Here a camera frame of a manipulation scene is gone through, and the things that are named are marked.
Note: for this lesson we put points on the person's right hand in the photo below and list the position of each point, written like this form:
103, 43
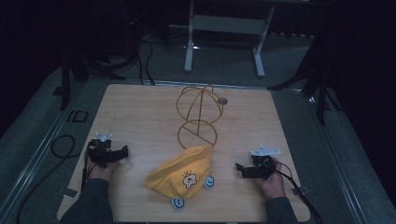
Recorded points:
274, 185

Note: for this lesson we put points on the black tripod stand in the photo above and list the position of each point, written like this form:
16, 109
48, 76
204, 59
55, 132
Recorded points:
314, 81
81, 68

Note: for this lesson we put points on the grey round table grommet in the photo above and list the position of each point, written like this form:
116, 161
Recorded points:
222, 100

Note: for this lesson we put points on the grey tape piece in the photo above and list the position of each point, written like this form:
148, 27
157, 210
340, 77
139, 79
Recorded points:
301, 190

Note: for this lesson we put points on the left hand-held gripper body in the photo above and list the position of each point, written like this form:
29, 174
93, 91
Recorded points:
101, 152

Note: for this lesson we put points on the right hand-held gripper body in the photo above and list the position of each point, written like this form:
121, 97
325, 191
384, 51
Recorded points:
263, 163

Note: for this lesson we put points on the yellow hat with cartoon print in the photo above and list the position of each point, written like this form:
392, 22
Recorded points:
183, 171

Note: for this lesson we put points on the person's left hand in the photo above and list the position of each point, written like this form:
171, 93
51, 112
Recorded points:
102, 171

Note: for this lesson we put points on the white metal desk frame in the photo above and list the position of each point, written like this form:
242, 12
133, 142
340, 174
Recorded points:
229, 25

